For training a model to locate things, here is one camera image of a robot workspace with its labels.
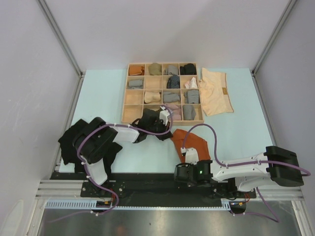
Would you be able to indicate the navy striped rolled underwear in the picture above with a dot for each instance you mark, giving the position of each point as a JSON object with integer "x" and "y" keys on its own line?
{"x": 173, "y": 82}

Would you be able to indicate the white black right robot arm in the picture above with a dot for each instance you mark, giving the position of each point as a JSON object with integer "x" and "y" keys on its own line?
{"x": 276, "y": 166}

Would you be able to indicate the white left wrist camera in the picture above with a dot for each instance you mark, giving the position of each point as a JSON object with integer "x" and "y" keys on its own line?
{"x": 165, "y": 115}

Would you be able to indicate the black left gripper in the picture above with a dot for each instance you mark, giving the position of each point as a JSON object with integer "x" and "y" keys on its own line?
{"x": 164, "y": 128}

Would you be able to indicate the aluminium corner post right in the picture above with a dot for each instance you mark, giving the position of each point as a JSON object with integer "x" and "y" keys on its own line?
{"x": 274, "y": 35}

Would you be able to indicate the grey rolled underwear top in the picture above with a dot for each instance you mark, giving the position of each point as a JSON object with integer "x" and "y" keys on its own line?
{"x": 171, "y": 70}

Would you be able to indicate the grey striped rolled underwear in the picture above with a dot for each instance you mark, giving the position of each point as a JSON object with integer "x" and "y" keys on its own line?
{"x": 191, "y": 97}

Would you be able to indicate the black rolled underwear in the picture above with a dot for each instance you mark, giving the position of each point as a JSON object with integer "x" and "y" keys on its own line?
{"x": 188, "y": 69}

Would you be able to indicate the wooden grid organizer tray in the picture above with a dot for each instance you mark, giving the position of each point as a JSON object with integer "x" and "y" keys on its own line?
{"x": 134, "y": 106}

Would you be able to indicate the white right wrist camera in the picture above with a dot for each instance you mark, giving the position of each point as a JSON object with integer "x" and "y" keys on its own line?
{"x": 189, "y": 155}

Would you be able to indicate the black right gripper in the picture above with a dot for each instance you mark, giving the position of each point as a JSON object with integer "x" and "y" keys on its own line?
{"x": 187, "y": 164}

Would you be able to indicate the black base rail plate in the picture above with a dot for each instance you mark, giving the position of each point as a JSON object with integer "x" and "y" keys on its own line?
{"x": 155, "y": 187}

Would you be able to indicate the grey rolled underwear bottom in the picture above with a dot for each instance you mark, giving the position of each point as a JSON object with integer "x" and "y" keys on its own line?
{"x": 189, "y": 112}

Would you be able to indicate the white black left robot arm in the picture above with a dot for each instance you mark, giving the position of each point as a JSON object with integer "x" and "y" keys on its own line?
{"x": 97, "y": 144}

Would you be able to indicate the aluminium corner post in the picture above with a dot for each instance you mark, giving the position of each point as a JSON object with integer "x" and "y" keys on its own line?
{"x": 48, "y": 14}
{"x": 274, "y": 35}

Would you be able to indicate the orange rolled underwear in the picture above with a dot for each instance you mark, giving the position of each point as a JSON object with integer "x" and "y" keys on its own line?
{"x": 135, "y": 70}

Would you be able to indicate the olive rolled underwear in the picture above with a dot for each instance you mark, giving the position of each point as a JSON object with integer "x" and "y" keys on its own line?
{"x": 155, "y": 69}

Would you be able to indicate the grey rolled underwear middle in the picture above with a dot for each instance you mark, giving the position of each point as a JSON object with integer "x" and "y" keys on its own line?
{"x": 169, "y": 97}

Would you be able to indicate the aluminium corner post left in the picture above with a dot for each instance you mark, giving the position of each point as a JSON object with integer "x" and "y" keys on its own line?
{"x": 48, "y": 14}

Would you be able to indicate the grey rolled underwear left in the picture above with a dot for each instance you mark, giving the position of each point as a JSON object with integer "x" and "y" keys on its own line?
{"x": 135, "y": 84}

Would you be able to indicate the black garment pile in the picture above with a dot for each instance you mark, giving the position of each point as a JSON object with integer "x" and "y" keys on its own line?
{"x": 69, "y": 153}

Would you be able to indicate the pink white rolled underwear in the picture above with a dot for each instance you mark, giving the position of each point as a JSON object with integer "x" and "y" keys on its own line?
{"x": 191, "y": 84}

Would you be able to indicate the peach rolled underwear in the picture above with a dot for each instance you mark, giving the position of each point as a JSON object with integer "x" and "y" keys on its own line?
{"x": 151, "y": 97}

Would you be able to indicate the aluminium frame profile front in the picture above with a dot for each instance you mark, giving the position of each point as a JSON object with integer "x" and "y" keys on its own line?
{"x": 71, "y": 189}

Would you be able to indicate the orange and cream underwear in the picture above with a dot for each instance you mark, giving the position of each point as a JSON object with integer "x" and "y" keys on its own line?
{"x": 193, "y": 141}

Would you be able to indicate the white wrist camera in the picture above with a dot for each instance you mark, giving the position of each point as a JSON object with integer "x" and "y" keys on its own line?
{"x": 189, "y": 155}
{"x": 165, "y": 115}

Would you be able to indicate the peach underwear flat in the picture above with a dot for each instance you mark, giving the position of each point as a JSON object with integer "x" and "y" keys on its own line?
{"x": 214, "y": 93}

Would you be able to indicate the white slotted cable duct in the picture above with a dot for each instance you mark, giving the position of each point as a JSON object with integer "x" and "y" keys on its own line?
{"x": 102, "y": 205}

